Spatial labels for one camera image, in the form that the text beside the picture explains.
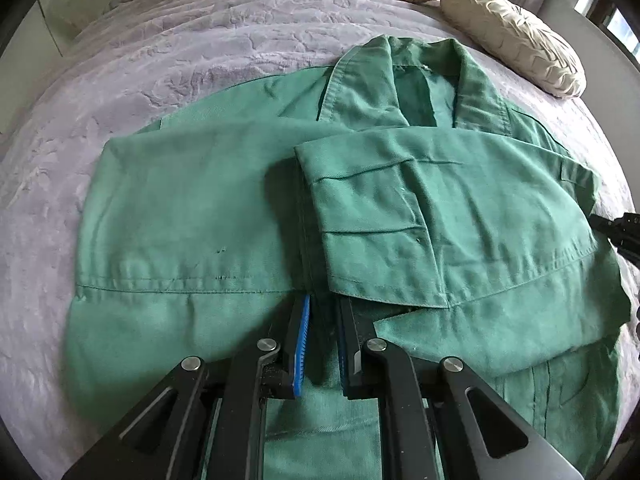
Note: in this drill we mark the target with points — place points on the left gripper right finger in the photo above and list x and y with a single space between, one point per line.
438 420

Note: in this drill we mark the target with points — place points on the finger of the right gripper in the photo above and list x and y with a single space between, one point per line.
623 233

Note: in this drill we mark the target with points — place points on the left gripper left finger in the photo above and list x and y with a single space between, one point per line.
207 420

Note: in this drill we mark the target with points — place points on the green work jacket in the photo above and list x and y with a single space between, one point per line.
399 177

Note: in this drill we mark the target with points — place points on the cream round pleated cushion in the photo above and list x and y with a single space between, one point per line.
523 42

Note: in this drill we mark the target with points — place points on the grey embossed bed cover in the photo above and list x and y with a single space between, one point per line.
139 62

